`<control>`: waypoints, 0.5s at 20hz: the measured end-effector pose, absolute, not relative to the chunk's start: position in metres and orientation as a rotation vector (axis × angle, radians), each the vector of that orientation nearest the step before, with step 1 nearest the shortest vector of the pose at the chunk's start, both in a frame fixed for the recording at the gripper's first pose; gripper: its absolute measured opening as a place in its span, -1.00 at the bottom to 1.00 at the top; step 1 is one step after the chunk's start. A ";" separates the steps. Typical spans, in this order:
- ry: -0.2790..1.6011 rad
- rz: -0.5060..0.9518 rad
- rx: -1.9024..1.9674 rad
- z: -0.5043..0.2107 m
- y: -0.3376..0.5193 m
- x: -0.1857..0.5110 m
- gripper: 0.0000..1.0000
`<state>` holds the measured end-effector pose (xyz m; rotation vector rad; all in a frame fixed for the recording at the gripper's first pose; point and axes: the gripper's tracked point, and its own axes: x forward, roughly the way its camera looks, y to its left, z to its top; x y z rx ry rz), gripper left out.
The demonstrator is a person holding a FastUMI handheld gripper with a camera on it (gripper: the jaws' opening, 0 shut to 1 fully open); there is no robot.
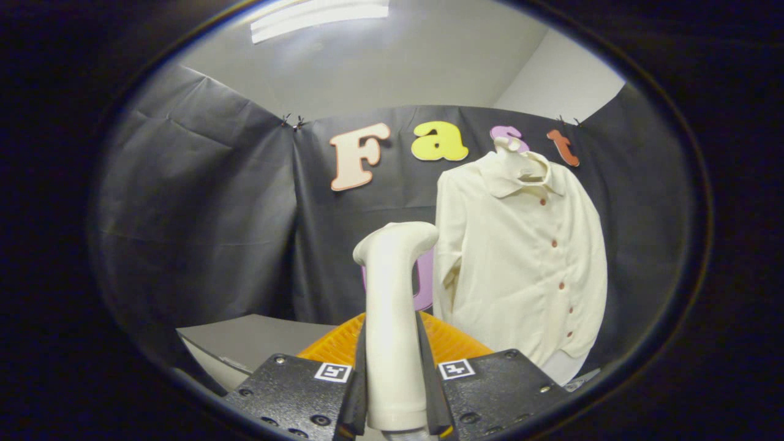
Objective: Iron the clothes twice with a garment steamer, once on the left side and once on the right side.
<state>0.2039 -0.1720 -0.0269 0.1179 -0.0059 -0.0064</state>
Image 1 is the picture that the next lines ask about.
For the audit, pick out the white cabinet with grey top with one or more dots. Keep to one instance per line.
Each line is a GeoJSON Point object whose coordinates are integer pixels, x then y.
{"type": "Point", "coordinates": [257, 343]}

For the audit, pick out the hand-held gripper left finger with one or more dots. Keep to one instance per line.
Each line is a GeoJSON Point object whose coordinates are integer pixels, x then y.
{"type": "Point", "coordinates": [294, 392]}

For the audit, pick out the cream button-up shirt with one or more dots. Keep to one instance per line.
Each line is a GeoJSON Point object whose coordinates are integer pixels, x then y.
{"type": "Point", "coordinates": [514, 263]}

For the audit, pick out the white plastic hanger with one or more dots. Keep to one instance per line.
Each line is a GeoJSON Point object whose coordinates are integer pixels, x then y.
{"type": "Point", "coordinates": [503, 145]}

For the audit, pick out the ceiling light panel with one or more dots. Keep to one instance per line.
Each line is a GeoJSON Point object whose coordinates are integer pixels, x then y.
{"type": "Point", "coordinates": [318, 15]}

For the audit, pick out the white garment steamer head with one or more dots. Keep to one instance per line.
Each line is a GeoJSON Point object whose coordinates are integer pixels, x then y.
{"type": "Point", "coordinates": [392, 337]}

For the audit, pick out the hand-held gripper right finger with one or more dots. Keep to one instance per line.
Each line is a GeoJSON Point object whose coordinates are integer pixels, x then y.
{"type": "Point", "coordinates": [496, 392]}

